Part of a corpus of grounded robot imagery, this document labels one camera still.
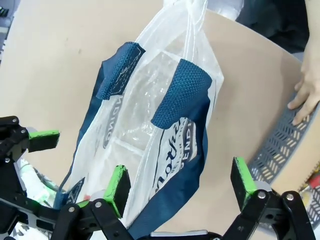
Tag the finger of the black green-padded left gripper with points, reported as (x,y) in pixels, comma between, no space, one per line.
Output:
(42,141)

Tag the person's forearm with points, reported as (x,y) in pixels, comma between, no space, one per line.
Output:
(313,47)

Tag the person's dark shirt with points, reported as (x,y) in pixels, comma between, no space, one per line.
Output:
(280,20)

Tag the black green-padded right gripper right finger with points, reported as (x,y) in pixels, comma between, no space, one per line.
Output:
(243,182)

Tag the person's hand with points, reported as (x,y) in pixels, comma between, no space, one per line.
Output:
(310,87)

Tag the clear plastic packaging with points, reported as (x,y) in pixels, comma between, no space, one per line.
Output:
(147,95)

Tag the grey perforated basket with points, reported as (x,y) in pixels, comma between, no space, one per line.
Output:
(275,150)

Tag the finger of the black left gripper linkage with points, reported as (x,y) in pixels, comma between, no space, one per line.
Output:
(25,212)

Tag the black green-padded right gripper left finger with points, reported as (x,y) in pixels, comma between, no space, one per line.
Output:
(117,190)

